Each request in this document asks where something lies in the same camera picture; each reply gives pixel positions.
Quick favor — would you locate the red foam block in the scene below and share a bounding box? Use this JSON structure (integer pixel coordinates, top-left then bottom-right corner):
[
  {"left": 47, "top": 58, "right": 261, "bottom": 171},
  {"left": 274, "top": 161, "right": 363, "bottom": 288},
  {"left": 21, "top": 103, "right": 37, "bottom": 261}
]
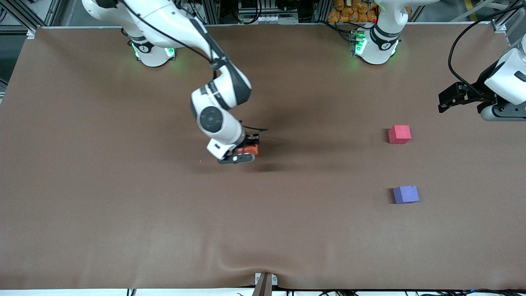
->
[{"left": 388, "top": 125, "right": 411, "bottom": 145}]

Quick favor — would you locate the purple foam block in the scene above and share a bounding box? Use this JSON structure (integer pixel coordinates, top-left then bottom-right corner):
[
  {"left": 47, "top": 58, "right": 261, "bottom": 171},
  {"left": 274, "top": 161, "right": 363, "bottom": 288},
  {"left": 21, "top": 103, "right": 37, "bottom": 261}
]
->
[{"left": 393, "top": 185, "right": 420, "bottom": 204}]

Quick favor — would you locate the white terminal block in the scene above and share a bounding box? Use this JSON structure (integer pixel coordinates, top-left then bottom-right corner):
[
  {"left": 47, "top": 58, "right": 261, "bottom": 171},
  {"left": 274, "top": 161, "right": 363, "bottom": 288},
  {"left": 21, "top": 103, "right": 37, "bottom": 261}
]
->
[{"left": 238, "top": 14, "right": 281, "bottom": 24}]

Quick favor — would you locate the brown table mat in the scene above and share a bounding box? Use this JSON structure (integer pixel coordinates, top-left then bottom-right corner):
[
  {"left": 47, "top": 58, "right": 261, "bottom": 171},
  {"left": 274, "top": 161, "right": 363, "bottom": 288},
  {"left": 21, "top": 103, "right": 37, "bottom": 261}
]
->
[{"left": 0, "top": 23, "right": 526, "bottom": 290}]

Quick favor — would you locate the bag of orange items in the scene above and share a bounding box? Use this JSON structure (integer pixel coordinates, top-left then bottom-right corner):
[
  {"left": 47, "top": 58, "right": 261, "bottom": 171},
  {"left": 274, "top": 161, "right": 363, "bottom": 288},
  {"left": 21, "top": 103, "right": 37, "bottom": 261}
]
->
[{"left": 328, "top": 0, "right": 378, "bottom": 23}]

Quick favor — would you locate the metal table clamp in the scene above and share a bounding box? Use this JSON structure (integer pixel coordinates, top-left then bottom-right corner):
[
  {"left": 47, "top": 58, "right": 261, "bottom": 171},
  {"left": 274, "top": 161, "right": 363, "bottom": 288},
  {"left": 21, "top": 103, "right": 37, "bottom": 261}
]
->
[{"left": 254, "top": 272, "right": 278, "bottom": 296}]

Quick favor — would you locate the white power strip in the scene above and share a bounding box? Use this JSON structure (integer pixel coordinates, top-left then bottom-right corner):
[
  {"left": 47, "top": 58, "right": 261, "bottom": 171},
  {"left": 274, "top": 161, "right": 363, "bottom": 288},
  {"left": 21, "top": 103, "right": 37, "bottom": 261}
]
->
[{"left": 177, "top": 0, "right": 198, "bottom": 18}]

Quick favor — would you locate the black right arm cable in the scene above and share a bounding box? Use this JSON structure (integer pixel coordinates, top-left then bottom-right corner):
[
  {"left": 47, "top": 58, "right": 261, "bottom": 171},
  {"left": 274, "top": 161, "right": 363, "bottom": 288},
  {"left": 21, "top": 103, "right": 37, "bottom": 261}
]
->
[{"left": 119, "top": 0, "right": 268, "bottom": 134}]

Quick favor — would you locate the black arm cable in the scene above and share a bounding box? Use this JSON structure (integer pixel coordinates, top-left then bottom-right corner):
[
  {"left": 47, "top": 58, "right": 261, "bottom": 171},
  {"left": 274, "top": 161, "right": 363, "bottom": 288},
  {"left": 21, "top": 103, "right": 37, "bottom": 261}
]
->
[
  {"left": 119, "top": 0, "right": 268, "bottom": 134},
  {"left": 448, "top": 4, "right": 526, "bottom": 94}
]

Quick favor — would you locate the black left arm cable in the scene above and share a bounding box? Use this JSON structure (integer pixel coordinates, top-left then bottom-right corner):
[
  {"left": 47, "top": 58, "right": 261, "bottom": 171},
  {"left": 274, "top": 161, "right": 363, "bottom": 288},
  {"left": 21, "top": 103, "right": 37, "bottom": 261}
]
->
[{"left": 448, "top": 4, "right": 526, "bottom": 94}]

